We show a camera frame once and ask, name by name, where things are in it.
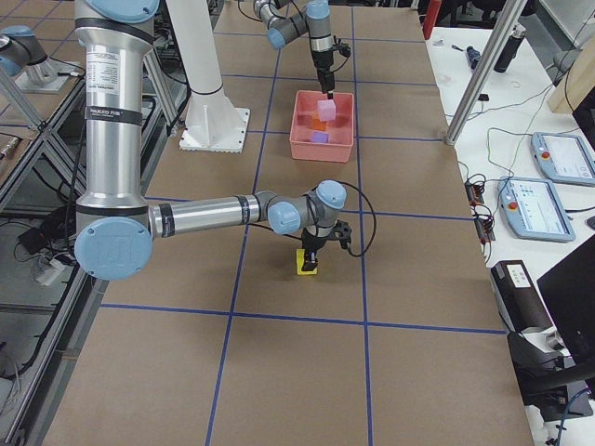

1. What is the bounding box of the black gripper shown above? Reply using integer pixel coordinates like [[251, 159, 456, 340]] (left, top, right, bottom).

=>
[[300, 220, 351, 272], [310, 40, 351, 99]]

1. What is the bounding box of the yellow foam block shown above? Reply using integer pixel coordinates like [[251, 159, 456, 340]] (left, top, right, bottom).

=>
[[296, 249, 318, 276]]

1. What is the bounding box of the light pink foam block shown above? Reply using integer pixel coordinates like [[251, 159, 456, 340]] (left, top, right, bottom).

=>
[[316, 99, 337, 122]]

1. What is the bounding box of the orange foam block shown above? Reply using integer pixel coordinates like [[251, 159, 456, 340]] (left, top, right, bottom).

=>
[[311, 116, 327, 132]]

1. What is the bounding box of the purple foam block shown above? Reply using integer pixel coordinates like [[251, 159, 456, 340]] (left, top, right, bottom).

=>
[[311, 131, 329, 144]]

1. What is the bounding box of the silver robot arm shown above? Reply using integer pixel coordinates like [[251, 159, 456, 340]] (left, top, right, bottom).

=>
[[253, 0, 351, 99], [74, 1, 350, 281]]

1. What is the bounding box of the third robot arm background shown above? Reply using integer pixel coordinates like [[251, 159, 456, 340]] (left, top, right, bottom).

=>
[[1, 25, 59, 88]]

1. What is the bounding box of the pink plastic bin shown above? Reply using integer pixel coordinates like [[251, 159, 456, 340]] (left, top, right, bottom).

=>
[[289, 90, 354, 163]]

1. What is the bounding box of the black water bottle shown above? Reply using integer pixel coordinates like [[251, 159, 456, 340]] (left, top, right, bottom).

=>
[[494, 23, 526, 73]]

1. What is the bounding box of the black label box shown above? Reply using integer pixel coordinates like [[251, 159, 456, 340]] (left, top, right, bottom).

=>
[[490, 260, 552, 334]]

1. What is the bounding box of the near teach pendant tablet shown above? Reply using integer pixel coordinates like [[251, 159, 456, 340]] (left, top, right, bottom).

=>
[[498, 177, 575, 243]]

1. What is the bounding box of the teach pendant tablet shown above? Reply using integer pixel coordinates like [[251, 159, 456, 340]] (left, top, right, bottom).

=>
[[498, 177, 575, 243], [531, 132, 594, 187]]

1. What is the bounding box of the far teach pendant tablet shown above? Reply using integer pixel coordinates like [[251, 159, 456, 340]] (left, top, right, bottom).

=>
[[531, 132, 594, 187]]

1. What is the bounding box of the black monitor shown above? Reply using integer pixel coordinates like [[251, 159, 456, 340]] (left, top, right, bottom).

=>
[[537, 237, 595, 363]]

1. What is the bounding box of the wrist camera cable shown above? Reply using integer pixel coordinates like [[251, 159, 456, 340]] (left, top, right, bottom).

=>
[[341, 181, 378, 258]]

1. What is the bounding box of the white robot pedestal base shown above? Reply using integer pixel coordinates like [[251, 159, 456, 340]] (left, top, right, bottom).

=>
[[169, 1, 250, 153]]

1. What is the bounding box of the aluminium frame post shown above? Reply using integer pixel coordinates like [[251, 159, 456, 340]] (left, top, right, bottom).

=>
[[443, 0, 527, 146]]

